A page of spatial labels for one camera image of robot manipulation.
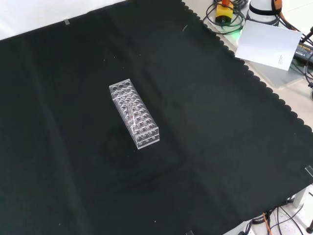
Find clear glass test tube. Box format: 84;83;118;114
126;102;137;135

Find clear plastic test tube rack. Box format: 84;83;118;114
109;78;160;150

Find black bench cloth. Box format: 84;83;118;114
0;0;313;235

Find yellow stop button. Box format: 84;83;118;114
216;0;235;26

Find pale white board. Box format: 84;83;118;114
234;20;303;72

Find black power adapter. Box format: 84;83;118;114
291;41;313;66

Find black looped cable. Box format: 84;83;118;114
205;0;246;34

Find black floor cables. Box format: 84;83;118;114
244;199;313;235

